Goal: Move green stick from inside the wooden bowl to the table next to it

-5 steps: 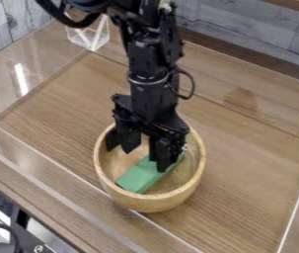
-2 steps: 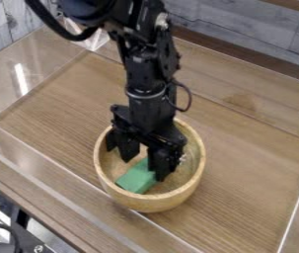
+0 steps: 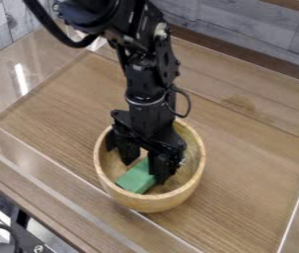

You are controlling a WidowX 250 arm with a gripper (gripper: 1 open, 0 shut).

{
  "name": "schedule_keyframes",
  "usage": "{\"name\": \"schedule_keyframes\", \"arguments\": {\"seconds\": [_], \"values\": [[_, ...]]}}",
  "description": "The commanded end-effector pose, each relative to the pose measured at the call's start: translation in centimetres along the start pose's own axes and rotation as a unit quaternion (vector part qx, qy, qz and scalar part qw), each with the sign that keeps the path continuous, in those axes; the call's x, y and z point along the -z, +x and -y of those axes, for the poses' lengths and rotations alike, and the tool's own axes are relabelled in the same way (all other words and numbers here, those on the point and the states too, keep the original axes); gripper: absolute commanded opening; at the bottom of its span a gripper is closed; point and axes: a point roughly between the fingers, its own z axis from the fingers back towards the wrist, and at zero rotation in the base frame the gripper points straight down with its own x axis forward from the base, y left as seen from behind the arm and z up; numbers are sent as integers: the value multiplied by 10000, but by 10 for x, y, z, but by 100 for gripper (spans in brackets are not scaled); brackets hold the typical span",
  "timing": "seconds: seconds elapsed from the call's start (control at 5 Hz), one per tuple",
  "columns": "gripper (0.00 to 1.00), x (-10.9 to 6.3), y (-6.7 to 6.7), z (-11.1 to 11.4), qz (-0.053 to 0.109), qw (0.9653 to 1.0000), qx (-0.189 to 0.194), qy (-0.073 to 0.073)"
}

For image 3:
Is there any clear acrylic front wall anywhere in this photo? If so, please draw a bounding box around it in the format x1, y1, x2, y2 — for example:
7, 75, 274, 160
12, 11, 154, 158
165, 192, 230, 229
0, 128, 202, 253

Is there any black cable lower left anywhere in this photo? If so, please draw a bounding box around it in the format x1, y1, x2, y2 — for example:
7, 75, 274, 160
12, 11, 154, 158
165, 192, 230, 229
0, 222, 25, 253

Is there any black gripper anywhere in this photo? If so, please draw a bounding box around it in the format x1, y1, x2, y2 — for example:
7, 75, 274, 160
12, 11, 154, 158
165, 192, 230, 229
111, 97, 187, 184

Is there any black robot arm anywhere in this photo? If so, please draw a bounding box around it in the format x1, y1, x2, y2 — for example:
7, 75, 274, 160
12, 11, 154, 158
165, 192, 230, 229
57, 0, 186, 183

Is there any round wooden bowl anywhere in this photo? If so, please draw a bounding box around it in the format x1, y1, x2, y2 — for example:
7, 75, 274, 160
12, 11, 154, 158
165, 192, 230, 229
94, 120, 208, 213

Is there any green rectangular block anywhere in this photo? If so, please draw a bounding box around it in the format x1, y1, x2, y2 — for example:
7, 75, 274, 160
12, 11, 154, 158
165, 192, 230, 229
115, 158, 155, 194

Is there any black table leg bracket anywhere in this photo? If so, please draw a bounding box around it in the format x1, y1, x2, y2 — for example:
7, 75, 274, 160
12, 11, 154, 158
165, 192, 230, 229
11, 206, 55, 253

